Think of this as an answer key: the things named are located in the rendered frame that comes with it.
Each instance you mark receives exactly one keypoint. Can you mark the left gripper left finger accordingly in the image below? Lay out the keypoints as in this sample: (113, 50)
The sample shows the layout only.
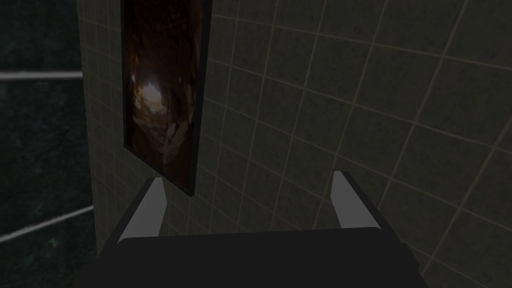
(146, 214)

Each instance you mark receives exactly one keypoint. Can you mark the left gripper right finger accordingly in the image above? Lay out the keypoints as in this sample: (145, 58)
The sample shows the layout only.
(352, 208)

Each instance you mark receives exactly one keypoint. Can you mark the dark framed brown wall picture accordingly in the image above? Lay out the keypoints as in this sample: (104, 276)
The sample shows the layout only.
(164, 88)

